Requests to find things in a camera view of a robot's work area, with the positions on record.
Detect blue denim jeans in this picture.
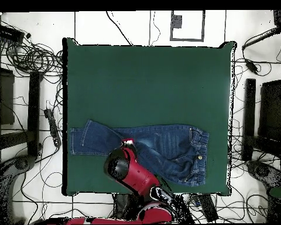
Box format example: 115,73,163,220
69,119,210,188

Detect dark green table cloth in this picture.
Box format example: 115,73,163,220
65,38,236,196

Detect black power strip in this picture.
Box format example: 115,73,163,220
43,108,62,148
198,194,219,223

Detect narrow black panel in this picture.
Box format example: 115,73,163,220
242,78,258,162
27,70,42,157

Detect black stand base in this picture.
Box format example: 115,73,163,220
13,155,36,171
246,161,281,188

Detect wide black panel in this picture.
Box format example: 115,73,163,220
0,66,15,125
258,79,281,142

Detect black power adapter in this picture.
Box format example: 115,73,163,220
244,58,260,75

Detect black electronics box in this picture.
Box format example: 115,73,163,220
0,23,26,43

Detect black bar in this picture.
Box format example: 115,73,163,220
241,26,281,50

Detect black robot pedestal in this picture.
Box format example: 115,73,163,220
113,193,143,221

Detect grey square frame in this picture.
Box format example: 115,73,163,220
170,10,206,43

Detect tangle of black cables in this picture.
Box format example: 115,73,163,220
6,42,63,76

